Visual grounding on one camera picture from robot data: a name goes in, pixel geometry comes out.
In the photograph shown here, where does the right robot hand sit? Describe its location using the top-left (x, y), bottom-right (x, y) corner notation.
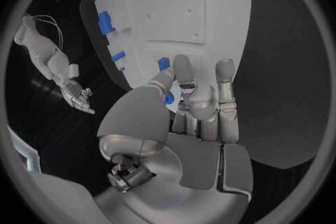
top-left (60, 81), bottom-right (96, 115)

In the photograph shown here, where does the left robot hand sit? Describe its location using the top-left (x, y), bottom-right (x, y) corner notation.
top-left (93, 54), bottom-right (254, 224)

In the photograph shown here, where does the white task board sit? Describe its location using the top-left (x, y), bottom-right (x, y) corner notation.
top-left (93, 0), bottom-right (253, 113)

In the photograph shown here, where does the blue short cylinder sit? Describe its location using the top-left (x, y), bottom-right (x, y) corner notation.
top-left (111, 50), bottom-right (127, 62)

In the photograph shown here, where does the blue gear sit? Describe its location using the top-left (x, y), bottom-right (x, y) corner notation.
top-left (164, 91), bottom-right (175, 105)

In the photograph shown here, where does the white cable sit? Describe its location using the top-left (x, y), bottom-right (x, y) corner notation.
top-left (24, 14), bottom-right (64, 50)
top-left (28, 15), bottom-right (62, 40)

